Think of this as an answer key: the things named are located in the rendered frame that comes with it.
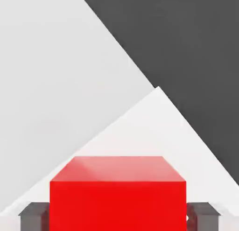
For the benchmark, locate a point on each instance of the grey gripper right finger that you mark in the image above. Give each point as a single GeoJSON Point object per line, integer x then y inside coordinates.
{"type": "Point", "coordinates": [205, 218]}

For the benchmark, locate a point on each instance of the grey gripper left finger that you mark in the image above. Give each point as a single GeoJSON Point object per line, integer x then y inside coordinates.
{"type": "Point", "coordinates": [31, 218]}

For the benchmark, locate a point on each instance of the small red cube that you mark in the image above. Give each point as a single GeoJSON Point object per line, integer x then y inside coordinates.
{"type": "Point", "coordinates": [117, 203]}

